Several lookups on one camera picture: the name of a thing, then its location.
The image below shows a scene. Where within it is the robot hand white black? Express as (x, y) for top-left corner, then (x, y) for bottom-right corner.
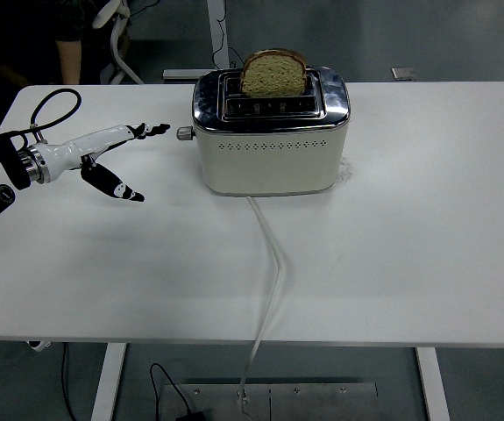
(40, 123), (172, 203)

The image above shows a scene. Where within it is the cream and chrome toaster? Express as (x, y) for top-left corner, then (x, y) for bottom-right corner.
(176, 65), (351, 197)

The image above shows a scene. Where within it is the person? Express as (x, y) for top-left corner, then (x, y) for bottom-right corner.
(0, 0), (99, 87)

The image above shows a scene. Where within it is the white office chair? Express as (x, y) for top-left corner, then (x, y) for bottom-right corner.
(91, 0), (146, 85)

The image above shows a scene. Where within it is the white background table leg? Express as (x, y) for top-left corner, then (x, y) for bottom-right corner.
(162, 0), (231, 81)

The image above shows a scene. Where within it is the slice of brown bread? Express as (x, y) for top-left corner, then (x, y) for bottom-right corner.
(238, 47), (309, 99)

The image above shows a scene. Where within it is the grey metal plate with screws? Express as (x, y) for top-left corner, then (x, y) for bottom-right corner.
(160, 382), (380, 421)

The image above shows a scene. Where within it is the black background cable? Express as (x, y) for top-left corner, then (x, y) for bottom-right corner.
(210, 17), (244, 69)

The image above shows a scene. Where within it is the long black hanging cable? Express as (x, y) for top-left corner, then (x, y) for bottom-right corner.
(60, 343), (78, 421)

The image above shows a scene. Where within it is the white toaster power cord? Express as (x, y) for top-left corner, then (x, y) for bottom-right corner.
(238, 196), (287, 421)

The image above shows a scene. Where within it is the thin black cable with adapter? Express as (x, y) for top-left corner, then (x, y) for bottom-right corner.
(149, 362), (191, 416)

